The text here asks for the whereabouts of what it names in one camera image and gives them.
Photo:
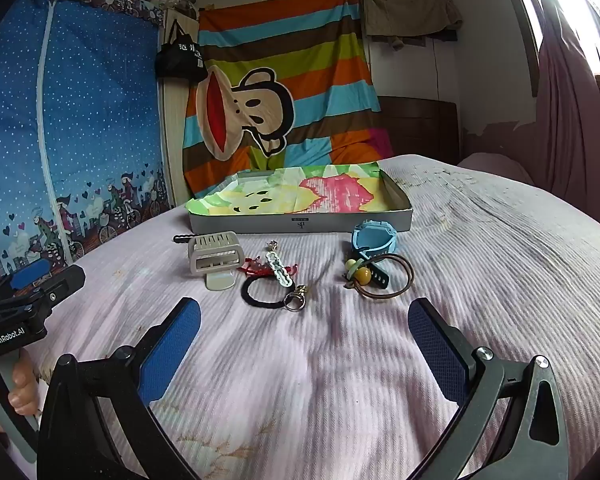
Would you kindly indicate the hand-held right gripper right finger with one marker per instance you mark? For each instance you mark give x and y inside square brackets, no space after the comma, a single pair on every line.
[435,345]

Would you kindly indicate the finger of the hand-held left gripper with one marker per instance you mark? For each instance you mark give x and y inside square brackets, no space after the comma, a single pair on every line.
[30,275]
[62,282]

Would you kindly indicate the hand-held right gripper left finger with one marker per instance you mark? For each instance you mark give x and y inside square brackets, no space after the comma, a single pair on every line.
[172,350]

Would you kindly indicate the beige hair claw clip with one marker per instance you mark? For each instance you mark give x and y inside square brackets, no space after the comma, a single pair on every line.
[212,255]

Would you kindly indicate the light blue watch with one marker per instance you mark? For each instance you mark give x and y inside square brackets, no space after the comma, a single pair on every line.
[375,240]

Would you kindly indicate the grey box with colourful lining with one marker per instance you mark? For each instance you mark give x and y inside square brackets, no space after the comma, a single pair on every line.
[260,195]

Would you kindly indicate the person's left hand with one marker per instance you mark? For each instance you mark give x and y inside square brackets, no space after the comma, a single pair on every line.
[25,392]

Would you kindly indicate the black hair pin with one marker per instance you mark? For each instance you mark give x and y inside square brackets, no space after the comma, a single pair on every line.
[182,239]

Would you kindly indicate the blue dotted fabric wardrobe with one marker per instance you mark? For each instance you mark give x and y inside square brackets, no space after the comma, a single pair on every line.
[90,110]

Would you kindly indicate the pink pillow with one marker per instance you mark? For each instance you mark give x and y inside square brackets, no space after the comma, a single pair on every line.
[495,165]

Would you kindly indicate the dark wooden headboard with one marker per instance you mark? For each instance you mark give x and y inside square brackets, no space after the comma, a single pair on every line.
[420,130]

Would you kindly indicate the black tote bag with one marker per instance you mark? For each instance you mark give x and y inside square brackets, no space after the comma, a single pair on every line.
[180,57]

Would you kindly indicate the pink curtain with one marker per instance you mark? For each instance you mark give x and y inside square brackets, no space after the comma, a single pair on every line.
[565,125]

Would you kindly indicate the striped monkey print cloth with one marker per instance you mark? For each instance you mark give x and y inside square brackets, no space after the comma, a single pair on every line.
[300,50]

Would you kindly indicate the window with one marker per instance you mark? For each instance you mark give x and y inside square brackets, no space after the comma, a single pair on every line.
[595,25]

